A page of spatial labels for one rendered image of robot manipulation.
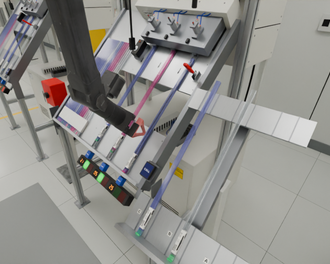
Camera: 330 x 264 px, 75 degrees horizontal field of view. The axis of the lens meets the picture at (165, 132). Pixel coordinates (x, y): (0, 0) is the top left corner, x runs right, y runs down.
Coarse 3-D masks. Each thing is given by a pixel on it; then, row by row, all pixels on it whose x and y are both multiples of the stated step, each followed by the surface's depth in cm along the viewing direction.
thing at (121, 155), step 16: (96, 128) 97; (112, 128) 92; (96, 144) 92; (112, 144) 89; (128, 144) 85; (144, 144) 82; (160, 144) 78; (112, 160) 86; (128, 160) 82; (144, 160) 79
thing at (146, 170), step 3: (147, 162) 73; (147, 165) 72; (150, 165) 72; (144, 168) 72; (147, 168) 72; (150, 168) 71; (141, 171) 72; (144, 171) 72; (147, 171) 71; (150, 171) 71; (144, 174) 72; (147, 174) 71; (147, 177) 71
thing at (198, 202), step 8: (248, 96) 61; (248, 104) 60; (240, 112) 60; (240, 120) 59; (232, 128) 60; (232, 136) 59; (224, 144) 59; (224, 152) 58; (216, 160) 58; (216, 168) 57; (208, 176) 58; (208, 184) 57; (200, 200) 56; (192, 208) 56; (192, 216) 56; (184, 224) 56
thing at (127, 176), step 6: (54, 120) 110; (72, 132) 100; (78, 138) 97; (84, 144) 94; (96, 150) 90; (102, 156) 86; (108, 162) 84; (114, 168) 81; (120, 174) 79; (126, 174) 78; (132, 180) 76
